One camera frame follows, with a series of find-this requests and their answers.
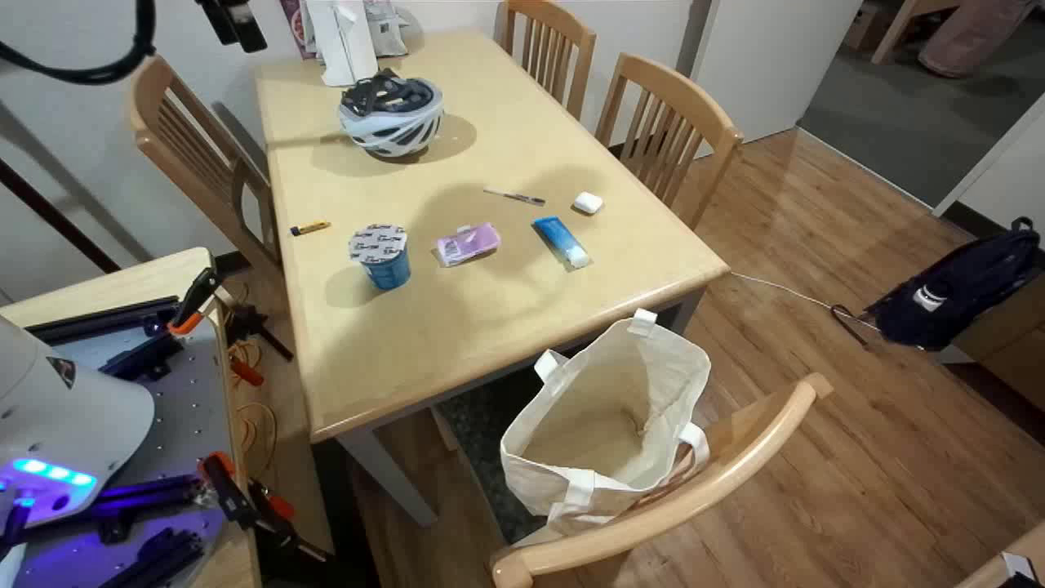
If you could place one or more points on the wooden robot mount cart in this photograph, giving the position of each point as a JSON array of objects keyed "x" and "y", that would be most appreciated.
[{"x": 107, "y": 282}]

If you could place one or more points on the black red clamp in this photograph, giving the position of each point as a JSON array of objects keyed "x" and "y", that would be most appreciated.
[
  {"x": 225, "y": 486},
  {"x": 249, "y": 325},
  {"x": 277, "y": 518}
]

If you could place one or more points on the curved back wooden chair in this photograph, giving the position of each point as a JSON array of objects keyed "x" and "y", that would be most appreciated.
[{"x": 695, "y": 490}]

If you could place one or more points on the purple packet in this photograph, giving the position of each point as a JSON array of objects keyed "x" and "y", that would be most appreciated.
[{"x": 467, "y": 244}]

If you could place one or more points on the light wooden furniture leg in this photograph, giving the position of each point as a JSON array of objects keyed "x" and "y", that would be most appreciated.
[{"x": 900, "y": 26}]

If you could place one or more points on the thin pen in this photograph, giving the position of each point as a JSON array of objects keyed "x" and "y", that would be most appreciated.
[{"x": 517, "y": 197}]

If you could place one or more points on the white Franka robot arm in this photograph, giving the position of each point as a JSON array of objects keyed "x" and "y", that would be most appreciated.
[{"x": 67, "y": 427}]

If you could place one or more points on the white black bicycle helmet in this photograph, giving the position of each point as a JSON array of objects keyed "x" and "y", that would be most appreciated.
[{"x": 393, "y": 114}]

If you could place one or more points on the grey perforated mount plate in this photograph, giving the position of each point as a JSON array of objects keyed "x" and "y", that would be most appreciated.
[{"x": 185, "y": 403}]

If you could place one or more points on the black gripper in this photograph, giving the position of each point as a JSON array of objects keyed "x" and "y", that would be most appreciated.
[{"x": 228, "y": 20}]

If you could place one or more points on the blue tube with white cap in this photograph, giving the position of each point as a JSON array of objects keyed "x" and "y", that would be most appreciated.
[{"x": 560, "y": 244}]

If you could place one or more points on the white paper bag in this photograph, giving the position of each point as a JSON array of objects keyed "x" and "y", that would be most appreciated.
[{"x": 340, "y": 38}]

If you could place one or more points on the black flat bar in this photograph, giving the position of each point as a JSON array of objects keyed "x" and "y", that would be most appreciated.
[{"x": 101, "y": 319}]

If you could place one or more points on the navy backpack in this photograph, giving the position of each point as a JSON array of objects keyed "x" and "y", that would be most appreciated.
[{"x": 957, "y": 282}]

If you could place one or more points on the long clamp bar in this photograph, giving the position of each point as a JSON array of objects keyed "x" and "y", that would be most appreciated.
[{"x": 132, "y": 503}]

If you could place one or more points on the dark grey floor mat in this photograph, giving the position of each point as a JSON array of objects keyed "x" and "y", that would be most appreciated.
[{"x": 477, "y": 437}]

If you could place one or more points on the short brown marker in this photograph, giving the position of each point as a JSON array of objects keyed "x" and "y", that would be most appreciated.
[{"x": 310, "y": 228}]

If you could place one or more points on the pink cloth cover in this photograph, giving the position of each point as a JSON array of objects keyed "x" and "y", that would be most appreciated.
[{"x": 974, "y": 34}]

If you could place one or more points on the white earbuds case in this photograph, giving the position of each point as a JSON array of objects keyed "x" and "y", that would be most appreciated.
[{"x": 587, "y": 204}]

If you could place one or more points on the beige canvas tote bag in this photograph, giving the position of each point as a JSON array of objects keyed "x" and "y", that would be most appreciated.
[{"x": 607, "y": 427}]

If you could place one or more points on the light wooden slat chair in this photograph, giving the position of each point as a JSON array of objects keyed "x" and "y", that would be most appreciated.
[
  {"x": 180, "y": 119},
  {"x": 557, "y": 13},
  {"x": 680, "y": 93}
]

